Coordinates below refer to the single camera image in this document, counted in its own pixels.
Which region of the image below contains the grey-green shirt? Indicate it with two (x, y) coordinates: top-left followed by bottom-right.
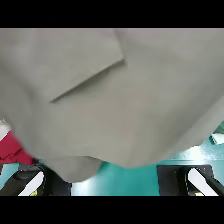
(0, 28), (224, 184)

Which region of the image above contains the red garment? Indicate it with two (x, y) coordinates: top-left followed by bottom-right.
(0, 130), (37, 165)

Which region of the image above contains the white garment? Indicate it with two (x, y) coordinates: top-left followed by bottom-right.
(0, 119), (13, 142)

